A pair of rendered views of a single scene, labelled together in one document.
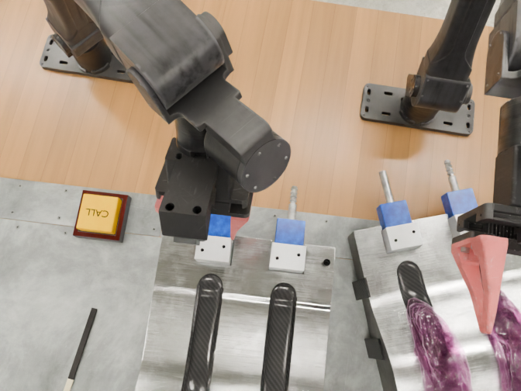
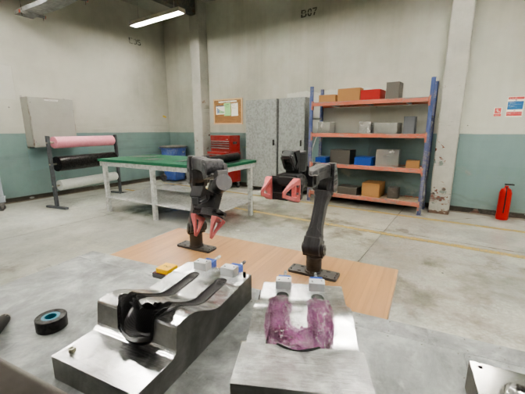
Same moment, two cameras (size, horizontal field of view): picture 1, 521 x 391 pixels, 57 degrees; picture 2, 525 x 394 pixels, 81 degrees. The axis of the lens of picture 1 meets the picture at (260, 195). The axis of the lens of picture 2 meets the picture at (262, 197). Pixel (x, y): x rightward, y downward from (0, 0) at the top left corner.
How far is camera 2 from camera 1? 0.93 m
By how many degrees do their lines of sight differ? 63
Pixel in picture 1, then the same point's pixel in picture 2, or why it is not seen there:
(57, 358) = not seen: hidden behind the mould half
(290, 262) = (229, 267)
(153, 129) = not seen: hidden behind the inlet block
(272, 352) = (205, 295)
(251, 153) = (220, 173)
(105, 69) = (198, 247)
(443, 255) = (301, 293)
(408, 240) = (284, 280)
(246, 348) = (194, 291)
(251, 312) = (205, 282)
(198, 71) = (217, 166)
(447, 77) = (312, 236)
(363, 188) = not seen: hidden behind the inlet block
